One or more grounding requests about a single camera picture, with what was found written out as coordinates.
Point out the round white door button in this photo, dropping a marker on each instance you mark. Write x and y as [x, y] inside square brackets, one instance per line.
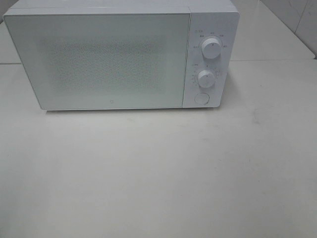
[202, 98]

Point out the white microwave door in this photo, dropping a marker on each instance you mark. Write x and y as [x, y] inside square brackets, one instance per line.
[86, 62]

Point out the lower white timer knob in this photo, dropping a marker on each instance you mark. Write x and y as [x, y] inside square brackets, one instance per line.
[206, 78]

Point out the upper white power knob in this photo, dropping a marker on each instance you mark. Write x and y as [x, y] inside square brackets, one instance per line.
[211, 48]

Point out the white microwave oven body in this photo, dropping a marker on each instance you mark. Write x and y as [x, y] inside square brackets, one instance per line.
[208, 18]

